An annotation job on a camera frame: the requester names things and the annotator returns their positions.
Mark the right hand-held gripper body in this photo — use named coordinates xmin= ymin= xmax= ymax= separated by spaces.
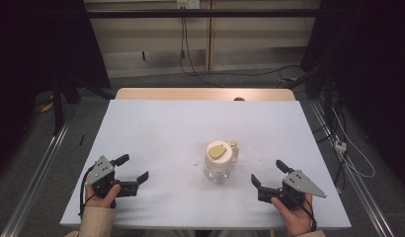
xmin=257 ymin=169 xmax=327 ymax=211

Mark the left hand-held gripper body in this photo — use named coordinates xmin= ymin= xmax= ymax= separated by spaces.
xmin=84 ymin=155 xmax=139 ymax=198

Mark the glass jar with cream lid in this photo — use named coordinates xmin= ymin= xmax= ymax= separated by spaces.
xmin=203 ymin=140 xmax=240 ymax=183

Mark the person's left hand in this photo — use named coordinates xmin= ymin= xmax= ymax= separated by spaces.
xmin=85 ymin=183 xmax=122 ymax=209

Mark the person's right hand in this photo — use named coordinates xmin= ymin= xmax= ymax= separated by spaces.
xmin=271 ymin=193 xmax=318 ymax=237

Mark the white power strip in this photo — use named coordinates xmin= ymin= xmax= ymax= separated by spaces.
xmin=333 ymin=139 xmax=348 ymax=154

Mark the black metal stand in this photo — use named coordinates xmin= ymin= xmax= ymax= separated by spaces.
xmin=51 ymin=72 xmax=116 ymax=136
xmin=283 ymin=62 xmax=337 ymax=130

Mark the black curtain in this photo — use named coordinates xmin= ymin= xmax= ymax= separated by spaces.
xmin=0 ymin=0 xmax=112 ymax=172
xmin=300 ymin=0 xmax=405 ymax=187

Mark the black horizontal bar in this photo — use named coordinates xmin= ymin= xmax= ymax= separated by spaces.
xmin=85 ymin=8 xmax=323 ymax=20

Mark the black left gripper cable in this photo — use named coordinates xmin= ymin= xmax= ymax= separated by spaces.
xmin=78 ymin=165 xmax=97 ymax=218

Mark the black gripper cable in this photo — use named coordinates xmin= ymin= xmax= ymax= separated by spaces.
xmin=300 ymin=197 xmax=318 ymax=231
xmin=78 ymin=165 xmax=97 ymax=218

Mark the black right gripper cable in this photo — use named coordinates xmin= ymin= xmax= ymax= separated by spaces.
xmin=300 ymin=197 xmax=318 ymax=231

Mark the black cable bundle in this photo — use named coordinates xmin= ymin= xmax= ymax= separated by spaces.
xmin=313 ymin=98 xmax=349 ymax=186

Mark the aluminium floor rail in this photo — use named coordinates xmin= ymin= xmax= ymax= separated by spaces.
xmin=0 ymin=121 xmax=72 ymax=237
xmin=308 ymin=100 xmax=394 ymax=237

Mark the white cable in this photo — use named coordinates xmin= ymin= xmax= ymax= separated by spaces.
xmin=332 ymin=108 xmax=376 ymax=180

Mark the black floor cable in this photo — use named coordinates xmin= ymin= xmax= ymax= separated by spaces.
xmin=194 ymin=63 xmax=302 ymax=79

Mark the black hanging cable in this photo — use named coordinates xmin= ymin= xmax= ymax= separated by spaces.
xmin=179 ymin=17 xmax=224 ymax=89

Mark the white wall outlet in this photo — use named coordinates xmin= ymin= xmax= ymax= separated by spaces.
xmin=176 ymin=0 xmax=201 ymax=10

